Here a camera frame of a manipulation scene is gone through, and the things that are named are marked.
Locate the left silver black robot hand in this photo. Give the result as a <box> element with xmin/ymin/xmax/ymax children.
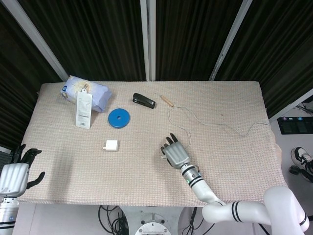
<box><xmin>0</xmin><ymin>143</ymin><xmax>46</xmax><ymax>198</ymax></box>

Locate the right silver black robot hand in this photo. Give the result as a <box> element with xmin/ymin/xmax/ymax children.
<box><xmin>160</xmin><ymin>133</ymin><xmax>191</xmax><ymax>170</ymax></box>

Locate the white usb cable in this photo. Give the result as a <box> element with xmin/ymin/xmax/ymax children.
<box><xmin>160</xmin><ymin>106</ymin><xmax>270</xmax><ymax>160</ymax></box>

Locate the white charger block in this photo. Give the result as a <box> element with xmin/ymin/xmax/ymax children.
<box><xmin>102</xmin><ymin>140</ymin><xmax>119</xmax><ymax>151</ymax></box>

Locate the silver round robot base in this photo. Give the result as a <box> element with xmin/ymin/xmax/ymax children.
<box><xmin>122</xmin><ymin>205</ymin><xmax>189</xmax><ymax>235</ymax></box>

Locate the wooden pencil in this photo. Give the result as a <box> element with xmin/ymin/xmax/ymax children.
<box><xmin>160</xmin><ymin>95</ymin><xmax>175</xmax><ymax>107</ymax></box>

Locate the beige woven table cloth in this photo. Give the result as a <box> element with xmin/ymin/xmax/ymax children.
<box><xmin>18</xmin><ymin>81</ymin><xmax>287</xmax><ymax>209</ymax></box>

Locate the blue round disc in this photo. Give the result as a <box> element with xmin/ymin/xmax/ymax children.
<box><xmin>108</xmin><ymin>108</ymin><xmax>131</xmax><ymax>129</ymax></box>

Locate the black stapler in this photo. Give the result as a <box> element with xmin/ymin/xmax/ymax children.
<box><xmin>132</xmin><ymin>93</ymin><xmax>157</xmax><ymax>110</ymax></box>

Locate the black pleated curtain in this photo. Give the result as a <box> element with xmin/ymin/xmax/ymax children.
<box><xmin>216</xmin><ymin>0</ymin><xmax>313</xmax><ymax>118</ymax></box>
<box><xmin>0</xmin><ymin>4</ymin><xmax>62</xmax><ymax>147</ymax></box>
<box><xmin>17</xmin><ymin>0</ymin><xmax>147</xmax><ymax>81</ymax></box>
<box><xmin>156</xmin><ymin>0</ymin><xmax>242</xmax><ymax>81</ymax></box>

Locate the white hang-tag retail packet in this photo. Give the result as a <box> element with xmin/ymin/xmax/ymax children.
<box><xmin>75</xmin><ymin>89</ymin><xmax>93</xmax><ymax>129</ymax></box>

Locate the pale blue paper package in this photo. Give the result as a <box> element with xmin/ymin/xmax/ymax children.
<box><xmin>60</xmin><ymin>75</ymin><xmax>113</xmax><ymax>113</ymax></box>

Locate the black electronic device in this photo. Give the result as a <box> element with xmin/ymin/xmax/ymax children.
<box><xmin>278</xmin><ymin>116</ymin><xmax>313</xmax><ymax>135</ymax></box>

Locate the black and white sneaker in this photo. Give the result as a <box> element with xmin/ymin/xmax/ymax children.
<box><xmin>290</xmin><ymin>146</ymin><xmax>313</xmax><ymax>172</ymax></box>

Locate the aluminium frame post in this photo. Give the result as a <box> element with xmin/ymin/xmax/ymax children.
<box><xmin>209</xmin><ymin>0</ymin><xmax>252</xmax><ymax>81</ymax></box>
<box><xmin>2</xmin><ymin>0</ymin><xmax>68</xmax><ymax>83</ymax></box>
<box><xmin>268</xmin><ymin>88</ymin><xmax>313</xmax><ymax>122</ymax></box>
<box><xmin>140</xmin><ymin>0</ymin><xmax>157</xmax><ymax>81</ymax></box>

